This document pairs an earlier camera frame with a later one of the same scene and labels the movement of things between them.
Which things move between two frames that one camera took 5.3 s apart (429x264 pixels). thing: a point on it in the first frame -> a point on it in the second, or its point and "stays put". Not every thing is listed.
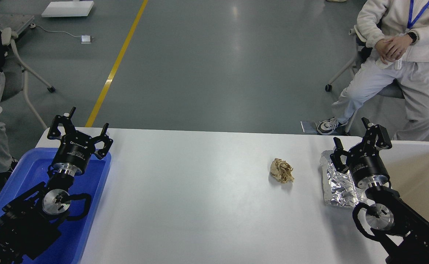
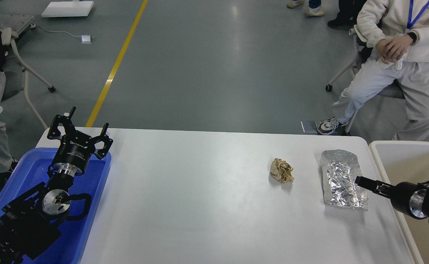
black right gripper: x=366 y=166 -> x=407 y=197
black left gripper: x=74 y=153 stays put
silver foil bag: x=339 y=190 stays put
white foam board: x=77 y=8 stays put
